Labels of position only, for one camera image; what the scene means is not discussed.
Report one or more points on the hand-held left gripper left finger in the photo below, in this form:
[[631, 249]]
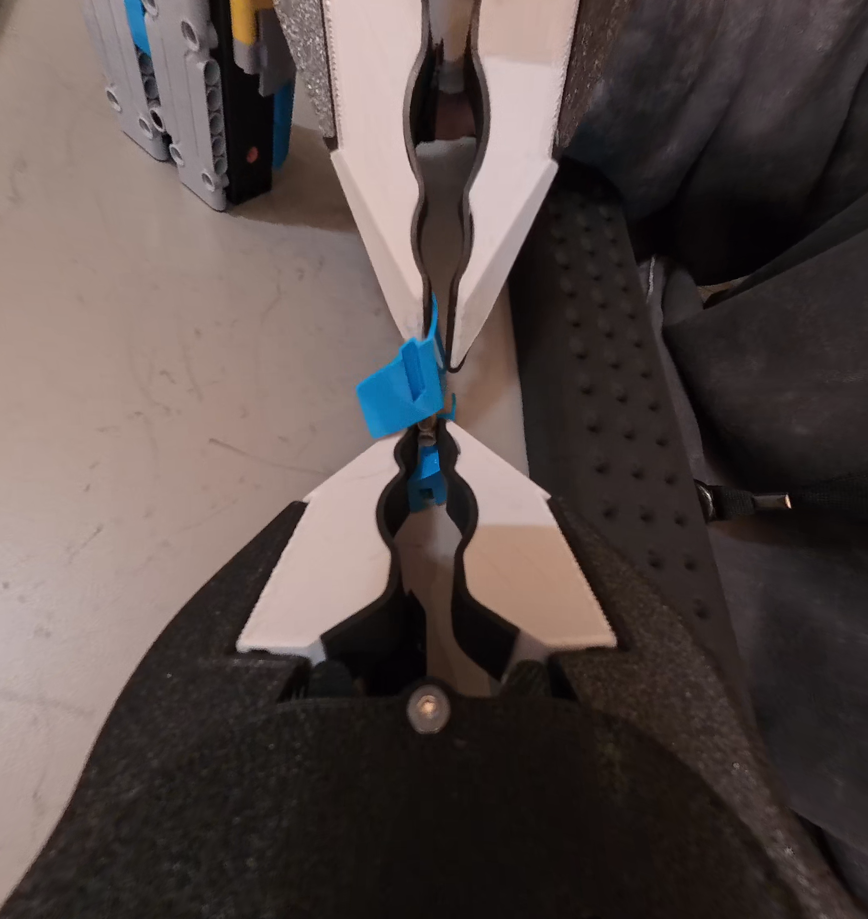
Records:
[[319, 567]]

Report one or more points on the grey desk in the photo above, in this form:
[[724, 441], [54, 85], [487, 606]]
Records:
[[118, 359]]

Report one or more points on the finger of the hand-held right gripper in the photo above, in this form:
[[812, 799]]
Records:
[[373, 143], [520, 143]]

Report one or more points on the grey blue toy robot build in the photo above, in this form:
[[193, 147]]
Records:
[[197, 108]]

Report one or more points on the small grey connector piece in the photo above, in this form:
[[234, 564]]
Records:
[[428, 434]]

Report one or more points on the blue curved panel piece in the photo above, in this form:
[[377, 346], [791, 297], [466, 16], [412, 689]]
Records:
[[427, 481], [394, 395]]

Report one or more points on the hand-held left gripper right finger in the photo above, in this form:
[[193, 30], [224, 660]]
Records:
[[541, 567]]

